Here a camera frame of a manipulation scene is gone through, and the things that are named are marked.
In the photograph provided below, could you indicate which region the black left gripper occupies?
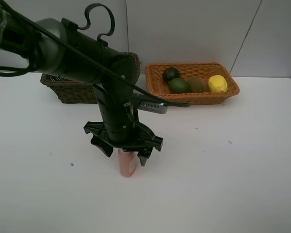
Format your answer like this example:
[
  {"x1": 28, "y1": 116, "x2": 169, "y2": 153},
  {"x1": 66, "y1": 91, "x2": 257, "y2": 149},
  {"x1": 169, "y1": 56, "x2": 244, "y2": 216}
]
[{"x1": 84, "y1": 122, "x2": 163, "y2": 166}]

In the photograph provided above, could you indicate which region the pink lotion bottle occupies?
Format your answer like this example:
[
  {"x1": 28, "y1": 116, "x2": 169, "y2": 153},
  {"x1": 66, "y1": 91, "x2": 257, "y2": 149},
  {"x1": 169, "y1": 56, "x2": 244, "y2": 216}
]
[{"x1": 118, "y1": 149, "x2": 137, "y2": 178}]

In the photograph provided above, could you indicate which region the green lime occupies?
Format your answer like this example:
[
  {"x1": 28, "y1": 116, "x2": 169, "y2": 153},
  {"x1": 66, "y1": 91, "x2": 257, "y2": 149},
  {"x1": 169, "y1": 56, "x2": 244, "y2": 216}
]
[{"x1": 168, "y1": 78, "x2": 192, "y2": 94}]

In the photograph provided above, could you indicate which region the dark mangosteen fruit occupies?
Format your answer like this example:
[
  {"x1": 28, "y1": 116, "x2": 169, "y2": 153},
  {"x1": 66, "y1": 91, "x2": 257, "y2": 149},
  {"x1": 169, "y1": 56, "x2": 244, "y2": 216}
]
[{"x1": 162, "y1": 67, "x2": 181, "y2": 83}]

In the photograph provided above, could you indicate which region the brown kiwi fruit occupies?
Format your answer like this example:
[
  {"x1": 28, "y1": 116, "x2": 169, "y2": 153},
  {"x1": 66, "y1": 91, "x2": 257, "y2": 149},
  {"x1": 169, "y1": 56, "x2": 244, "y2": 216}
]
[{"x1": 188, "y1": 77, "x2": 206, "y2": 93}]

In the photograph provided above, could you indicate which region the yellow lemon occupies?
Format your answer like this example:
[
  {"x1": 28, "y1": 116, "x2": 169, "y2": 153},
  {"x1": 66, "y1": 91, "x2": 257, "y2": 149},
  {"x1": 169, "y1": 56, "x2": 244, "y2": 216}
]
[{"x1": 208, "y1": 75, "x2": 228, "y2": 93}]

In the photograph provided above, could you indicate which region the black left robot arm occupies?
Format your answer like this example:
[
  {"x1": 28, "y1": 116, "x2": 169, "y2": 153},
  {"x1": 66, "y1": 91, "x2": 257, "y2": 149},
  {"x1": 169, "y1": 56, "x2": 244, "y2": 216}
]
[{"x1": 0, "y1": 0, "x2": 163, "y2": 166}]

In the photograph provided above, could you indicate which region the dark brown wicker basket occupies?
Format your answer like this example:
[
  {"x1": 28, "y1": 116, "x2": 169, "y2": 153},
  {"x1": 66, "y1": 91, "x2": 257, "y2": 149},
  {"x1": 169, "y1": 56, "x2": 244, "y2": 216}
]
[{"x1": 40, "y1": 74, "x2": 97, "y2": 104}]

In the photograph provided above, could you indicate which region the orange wicker basket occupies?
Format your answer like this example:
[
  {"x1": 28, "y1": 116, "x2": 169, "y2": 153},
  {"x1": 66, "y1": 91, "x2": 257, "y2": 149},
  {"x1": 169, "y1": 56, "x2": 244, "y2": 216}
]
[{"x1": 145, "y1": 62, "x2": 240, "y2": 105}]

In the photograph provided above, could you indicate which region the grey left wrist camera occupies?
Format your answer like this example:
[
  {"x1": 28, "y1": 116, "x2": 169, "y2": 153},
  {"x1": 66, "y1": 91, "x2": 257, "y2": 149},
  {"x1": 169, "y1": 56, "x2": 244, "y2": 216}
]
[{"x1": 132, "y1": 93, "x2": 168, "y2": 114}]

